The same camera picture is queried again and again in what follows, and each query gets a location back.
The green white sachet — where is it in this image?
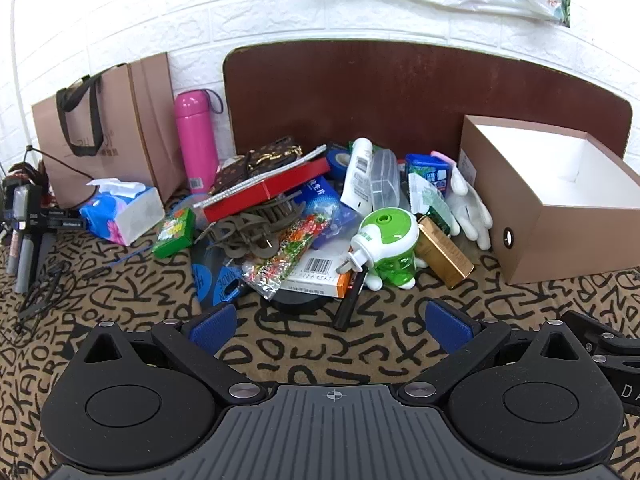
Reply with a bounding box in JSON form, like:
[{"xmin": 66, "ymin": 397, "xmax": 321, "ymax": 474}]
[{"xmin": 407, "ymin": 172, "xmax": 452, "ymax": 235}]

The brown cardboard box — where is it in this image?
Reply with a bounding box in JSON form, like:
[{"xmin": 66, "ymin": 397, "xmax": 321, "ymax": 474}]
[{"xmin": 459, "ymin": 115, "xmax": 640, "ymax": 287}]

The white orange barcode box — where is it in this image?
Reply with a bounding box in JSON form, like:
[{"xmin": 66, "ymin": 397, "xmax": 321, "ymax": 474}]
[{"xmin": 279, "ymin": 236, "xmax": 354, "ymax": 299}]

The small green box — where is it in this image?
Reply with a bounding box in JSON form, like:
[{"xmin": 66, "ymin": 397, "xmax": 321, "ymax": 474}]
[{"xmin": 152, "ymin": 207, "xmax": 196, "ymax": 260}]

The black round disc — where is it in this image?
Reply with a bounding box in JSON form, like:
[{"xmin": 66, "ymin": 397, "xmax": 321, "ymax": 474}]
[{"xmin": 269, "ymin": 289, "xmax": 332, "ymax": 314}]

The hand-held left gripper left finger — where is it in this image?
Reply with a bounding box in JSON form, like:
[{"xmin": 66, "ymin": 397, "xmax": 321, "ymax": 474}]
[{"xmin": 75, "ymin": 302, "xmax": 268, "ymax": 406}]

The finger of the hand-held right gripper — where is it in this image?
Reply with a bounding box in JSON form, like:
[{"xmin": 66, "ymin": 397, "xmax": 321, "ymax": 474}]
[{"xmin": 562, "ymin": 310, "xmax": 640, "ymax": 361}]

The white glove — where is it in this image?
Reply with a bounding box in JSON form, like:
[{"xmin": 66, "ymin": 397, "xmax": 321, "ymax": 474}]
[{"xmin": 446, "ymin": 165, "xmax": 494, "ymax": 251}]

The colourful candy bag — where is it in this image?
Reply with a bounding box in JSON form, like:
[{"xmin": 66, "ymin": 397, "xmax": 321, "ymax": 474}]
[{"xmin": 242, "ymin": 212, "xmax": 334, "ymax": 301}]

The spare grey gripper device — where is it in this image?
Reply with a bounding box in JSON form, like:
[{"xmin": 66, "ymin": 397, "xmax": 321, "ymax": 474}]
[{"xmin": 0, "ymin": 160, "xmax": 87, "ymax": 294}]

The letter-print tablecloth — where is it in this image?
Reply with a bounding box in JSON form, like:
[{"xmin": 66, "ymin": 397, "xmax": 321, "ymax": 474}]
[{"xmin": 0, "ymin": 187, "xmax": 640, "ymax": 480}]

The brown patterned wallet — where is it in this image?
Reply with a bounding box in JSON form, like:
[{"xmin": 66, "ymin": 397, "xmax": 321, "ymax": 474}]
[{"xmin": 209, "ymin": 135, "xmax": 304, "ymax": 197}]

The black marker pen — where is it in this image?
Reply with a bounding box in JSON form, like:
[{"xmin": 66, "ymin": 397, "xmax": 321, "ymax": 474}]
[{"xmin": 333, "ymin": 266, "xmax": 369, "ymax": 331}]

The pink thermos bottle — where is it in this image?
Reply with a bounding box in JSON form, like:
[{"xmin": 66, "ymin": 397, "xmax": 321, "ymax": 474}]
[{"xmin": 174, "ymin": 89, "xmax": 224, "ymax": 194}]

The blue plastic packet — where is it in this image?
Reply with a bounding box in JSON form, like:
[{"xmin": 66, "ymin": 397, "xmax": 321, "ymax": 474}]
[{"xmin": 192, "ymin": 249, "xmax": 247, "ymax": 314}]

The brown hair claw clip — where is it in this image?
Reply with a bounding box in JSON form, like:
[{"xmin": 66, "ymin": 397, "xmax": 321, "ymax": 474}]
[{"xmin": 202, "ymin": 195, "xmax": 309, "ymax": 262}]

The white cream tube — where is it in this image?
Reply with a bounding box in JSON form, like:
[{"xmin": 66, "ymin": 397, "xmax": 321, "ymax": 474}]
[{"xmin": 341, "ymin": 137, "xmax": 375, "ymax": 211}]

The brown paper bag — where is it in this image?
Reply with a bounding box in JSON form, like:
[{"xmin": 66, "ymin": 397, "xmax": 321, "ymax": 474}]
[{"xmin": 32, "ymin": 52, "xmax": 188, "ymax": 209}]

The shiny gold box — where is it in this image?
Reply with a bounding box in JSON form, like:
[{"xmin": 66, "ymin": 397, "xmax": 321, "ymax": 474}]
[{"xmin": 414, "ymin": 215, "xmax": 475, "ymax": 289}]

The blue gum container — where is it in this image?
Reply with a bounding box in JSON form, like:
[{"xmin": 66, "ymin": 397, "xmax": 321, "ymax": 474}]
[{"xmin": 404, "ymin": 153, "xmax": 456, "ymax": 196}]

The dark brown wooden board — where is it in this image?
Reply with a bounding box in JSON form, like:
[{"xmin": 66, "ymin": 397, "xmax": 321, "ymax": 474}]
[{"xmin": 222, "ymin": 42, "xmax": 634, "ymax": 173}]

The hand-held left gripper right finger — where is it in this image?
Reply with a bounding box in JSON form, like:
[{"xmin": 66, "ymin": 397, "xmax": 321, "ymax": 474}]
[{"xmin": 397, "ymin": 299, "xmax": 596, "ymax": 406}]

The blue tissue pack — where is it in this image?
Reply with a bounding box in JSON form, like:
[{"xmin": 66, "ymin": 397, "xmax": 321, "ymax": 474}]
[{"xmin": 79, "ymin": 178, "xmax": 166, "ymax": 246}]

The green white mosquito repeller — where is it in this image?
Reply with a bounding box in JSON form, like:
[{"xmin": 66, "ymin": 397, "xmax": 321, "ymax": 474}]
[{"xmin": 349, "ymin": 208, "xmax": 429, "ymax": 291}]

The flat red box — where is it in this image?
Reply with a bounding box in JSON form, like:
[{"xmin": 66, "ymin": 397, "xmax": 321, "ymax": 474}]
[{"xmin": 202, "ymin": 157, "xmax": 331, "ymax": 224}]

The thin blue stick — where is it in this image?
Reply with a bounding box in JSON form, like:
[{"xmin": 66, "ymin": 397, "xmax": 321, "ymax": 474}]
[{"xmin": 106, "ymin": 244, "xmax": 152, "ymax": 267}]

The blue medicine box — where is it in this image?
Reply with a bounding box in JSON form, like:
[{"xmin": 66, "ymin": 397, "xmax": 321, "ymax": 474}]
[{"xmin": 294, "ymin": 177, "xmax": 362, "ymax": 249}]

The clear plastic case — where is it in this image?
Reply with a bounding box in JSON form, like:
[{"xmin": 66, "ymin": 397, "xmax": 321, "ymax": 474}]
[{"xmin": 370, "ymin": 148, "xmax": 401, "ymax": 211}]

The blue tape roll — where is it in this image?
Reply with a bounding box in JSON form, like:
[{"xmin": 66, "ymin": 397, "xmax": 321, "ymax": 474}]
[{"xmin": 327, "ymin": 147, "xmax": 354, "ymax": 181}]

